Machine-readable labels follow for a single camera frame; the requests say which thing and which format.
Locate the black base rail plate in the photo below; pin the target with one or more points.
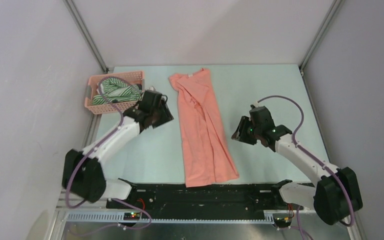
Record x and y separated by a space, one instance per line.
225 201

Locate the right aluminium corner post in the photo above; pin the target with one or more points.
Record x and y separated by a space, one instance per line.
321 32

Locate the left aluminium corner post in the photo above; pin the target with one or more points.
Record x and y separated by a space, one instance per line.
85 33

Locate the green white striped garment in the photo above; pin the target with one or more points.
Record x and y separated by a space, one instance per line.
116 90

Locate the aluminium toothed cable duct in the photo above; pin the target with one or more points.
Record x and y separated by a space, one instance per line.
121 217

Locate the aluminium corner post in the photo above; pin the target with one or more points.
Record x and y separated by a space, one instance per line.
85 33
321 32

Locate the left small circuit board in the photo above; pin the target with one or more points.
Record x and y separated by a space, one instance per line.
132 216

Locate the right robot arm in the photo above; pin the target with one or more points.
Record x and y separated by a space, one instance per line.
335 192

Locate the pink plastic laundry basket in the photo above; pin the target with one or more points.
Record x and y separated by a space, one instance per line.
133 77

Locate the right small circuit board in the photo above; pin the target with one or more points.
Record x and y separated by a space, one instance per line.
282 220

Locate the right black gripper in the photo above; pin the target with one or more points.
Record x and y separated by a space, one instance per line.
240 134

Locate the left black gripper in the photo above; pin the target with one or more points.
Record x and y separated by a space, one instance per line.
166 116

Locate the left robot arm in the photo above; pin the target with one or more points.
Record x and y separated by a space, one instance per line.
83 172

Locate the salmon pink t-shirt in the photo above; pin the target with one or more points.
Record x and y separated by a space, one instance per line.
205 151

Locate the small circuit board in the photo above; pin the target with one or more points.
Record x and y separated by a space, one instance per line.
282 220
132 216

